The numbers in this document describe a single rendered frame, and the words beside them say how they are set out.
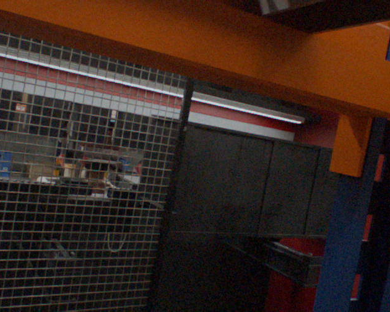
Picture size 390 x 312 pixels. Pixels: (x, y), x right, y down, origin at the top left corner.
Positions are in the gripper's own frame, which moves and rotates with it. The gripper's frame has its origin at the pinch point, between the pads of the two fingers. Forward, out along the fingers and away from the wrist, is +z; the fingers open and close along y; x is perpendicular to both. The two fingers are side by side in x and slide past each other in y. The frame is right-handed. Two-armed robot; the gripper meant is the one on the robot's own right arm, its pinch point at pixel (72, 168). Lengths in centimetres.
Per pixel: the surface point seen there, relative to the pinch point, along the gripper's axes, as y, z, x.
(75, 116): -10.2, -9.2, -44.6
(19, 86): -35, -14, -53
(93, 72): -11, -15, -74
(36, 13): -48, 63, -201
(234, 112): 73, -25, -49
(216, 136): 35, 10, -88
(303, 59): -33, 62, -202
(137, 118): 18, -12, -47
